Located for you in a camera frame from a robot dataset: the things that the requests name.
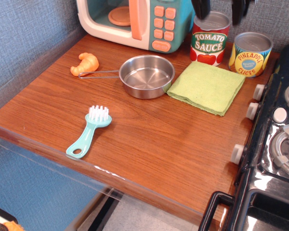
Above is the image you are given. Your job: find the orange microwave plate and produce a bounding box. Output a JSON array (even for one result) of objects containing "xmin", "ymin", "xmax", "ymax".
[{"xmin": 108, "ymin": 6, "xmax": 131, "ymax": 26}]

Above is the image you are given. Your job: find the toy microwave teal and cream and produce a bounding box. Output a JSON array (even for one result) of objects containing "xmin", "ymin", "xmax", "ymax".
[{"xmin": 77, "ymin": 0, "xmax": 195, "ymax": 53}]

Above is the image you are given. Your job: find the black toy stove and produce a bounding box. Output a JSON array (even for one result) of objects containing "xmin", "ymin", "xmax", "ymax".
[{"xmin": 199, "ymin": 44, "xmax": 289, "ymax": 231}]

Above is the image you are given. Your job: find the green towel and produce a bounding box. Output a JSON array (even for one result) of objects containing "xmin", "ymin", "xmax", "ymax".
[{"xmin": 167, "ymin": 61, "xmax": 245, "ymax": 116}]

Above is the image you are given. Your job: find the small steel pan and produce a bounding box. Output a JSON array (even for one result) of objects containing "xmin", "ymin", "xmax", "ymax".
[{"xmin": 78, "ymin": 54, "xmax": 175, "ymax": 100}]

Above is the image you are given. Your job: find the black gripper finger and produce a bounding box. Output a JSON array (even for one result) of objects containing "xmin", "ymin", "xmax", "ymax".
[
  {"xmin": 191, "ymin": 0, "xmax": 210, "ymax": 20},
  {"xmin": 232, "ymin": 0, "xmax": 248, "ymax": 26}
]

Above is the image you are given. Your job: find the tomato sauce can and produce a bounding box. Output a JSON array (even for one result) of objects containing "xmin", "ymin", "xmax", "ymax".
[{"xmin": 190, "ymin": 11, "xmax": 231, "ymax": 66}]

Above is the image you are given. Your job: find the white stove knob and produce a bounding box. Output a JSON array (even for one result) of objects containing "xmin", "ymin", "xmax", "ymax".
[
  {"xmin": 246, "ymin": 103, "xmax": 259, "ymax": 120},
  {"xmin": 230, "ymin": 144, "xmax": 245, "ymax": 165},
  {"xmin": 253, "ymin": 84, "xmax": 265, "ymax": 101}
]

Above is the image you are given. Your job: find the orange toy croissant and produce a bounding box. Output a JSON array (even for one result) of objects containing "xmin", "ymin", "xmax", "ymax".
[{"xmin": 70, "ymin": 52, "xmax": 99, "ymax": 77}]

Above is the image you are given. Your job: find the white stove knob middle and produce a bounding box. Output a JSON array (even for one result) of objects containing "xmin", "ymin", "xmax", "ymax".
[{"xmin": 246, "ymin": 103, "xmax": 259, "ymax": 120}]

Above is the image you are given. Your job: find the white stove knob top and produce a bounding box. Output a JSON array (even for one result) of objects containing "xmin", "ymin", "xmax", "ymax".
[{"xmin": 253, "ymin": 84, "xmax": 265, "ymax": 101}]

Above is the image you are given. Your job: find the teal dish brush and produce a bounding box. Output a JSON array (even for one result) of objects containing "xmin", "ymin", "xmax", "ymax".
[{"xmin": 66, "ymin": 105, "xmax": 112, "ymax": 159}]

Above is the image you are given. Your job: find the pineapple slices can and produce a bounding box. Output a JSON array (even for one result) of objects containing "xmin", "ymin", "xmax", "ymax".
[{"xmin": 228, "ymin": 32, "xmax": 273, "ymax": 77}]

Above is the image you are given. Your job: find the white stove knob bottom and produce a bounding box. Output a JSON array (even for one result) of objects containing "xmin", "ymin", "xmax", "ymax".
[{"xmin": 230, "ymin": 144, "xmax": 245, "ymax": 165}]

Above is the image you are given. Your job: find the orange object bottom left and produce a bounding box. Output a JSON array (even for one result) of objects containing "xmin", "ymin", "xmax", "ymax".
[{"xmin": 3, "ymin": 221, "xmax": 25, "ymax": 231}]

